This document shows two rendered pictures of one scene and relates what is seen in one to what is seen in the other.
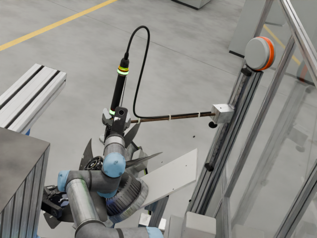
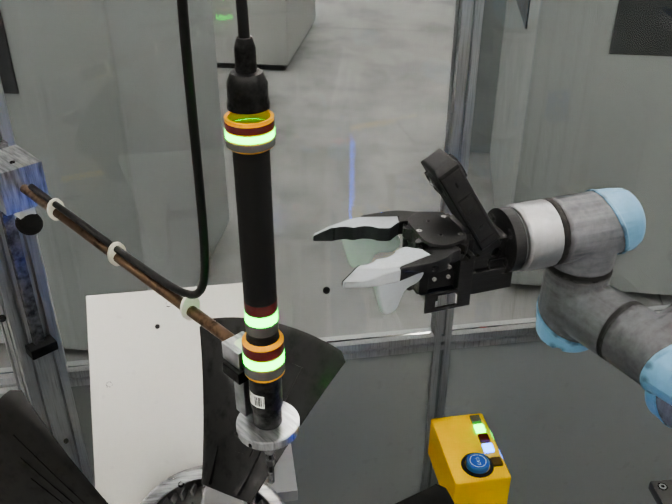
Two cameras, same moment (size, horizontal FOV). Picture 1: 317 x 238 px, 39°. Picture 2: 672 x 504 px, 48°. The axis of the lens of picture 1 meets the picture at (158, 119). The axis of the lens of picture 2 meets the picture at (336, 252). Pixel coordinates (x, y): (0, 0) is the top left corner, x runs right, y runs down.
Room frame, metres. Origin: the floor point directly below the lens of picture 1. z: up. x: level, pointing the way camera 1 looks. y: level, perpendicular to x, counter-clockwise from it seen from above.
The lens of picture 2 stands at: (1.64, 0.82, 2.05)
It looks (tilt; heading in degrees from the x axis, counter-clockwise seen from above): 31 degrees down; 264
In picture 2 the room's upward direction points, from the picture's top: straight up
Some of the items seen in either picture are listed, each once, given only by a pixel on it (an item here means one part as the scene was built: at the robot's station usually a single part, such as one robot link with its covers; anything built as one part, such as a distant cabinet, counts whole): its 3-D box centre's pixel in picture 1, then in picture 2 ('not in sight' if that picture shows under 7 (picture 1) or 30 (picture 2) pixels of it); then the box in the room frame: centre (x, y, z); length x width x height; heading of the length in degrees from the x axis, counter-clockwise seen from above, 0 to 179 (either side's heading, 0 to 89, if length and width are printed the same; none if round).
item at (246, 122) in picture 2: (122, 71); (249, 131); (1.64, 0.19, 1.80); 0.04 x 0.04 x 0.03
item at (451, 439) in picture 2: not in sight; (467, 466); (1.30, -0.12, 1.02); 0.16 x 0.10 x 0.11; 93
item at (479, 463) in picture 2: not in sight; (477, 463); (1.30, -0.07, 1.08); 0.04 x 0.04 x 0.02
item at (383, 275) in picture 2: (104, 118); (387, 288); (1.52, 0.21, 1.64); 0.09 x 0.03 x 0.06; 34
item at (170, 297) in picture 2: (169, 118); (115, 255); (1.83, -0.05, 1.54); 0.54 x 0.01 x 0.01; 128
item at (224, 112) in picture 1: (222, 113); (10, 178); (2.03, -0.30, 1.54); 0.10 x 0.07 x 0.08; 128
